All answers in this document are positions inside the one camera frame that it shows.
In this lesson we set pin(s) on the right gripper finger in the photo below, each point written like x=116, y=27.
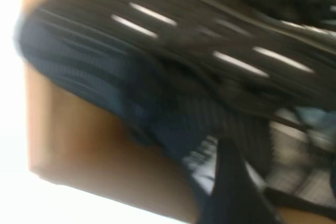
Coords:
x=233, y=187

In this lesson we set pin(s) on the brown cardboard shoe box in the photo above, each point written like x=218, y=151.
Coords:
x=105, y=155

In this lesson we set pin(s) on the black knit sneaker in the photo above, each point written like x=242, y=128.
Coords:
x=131, y=64

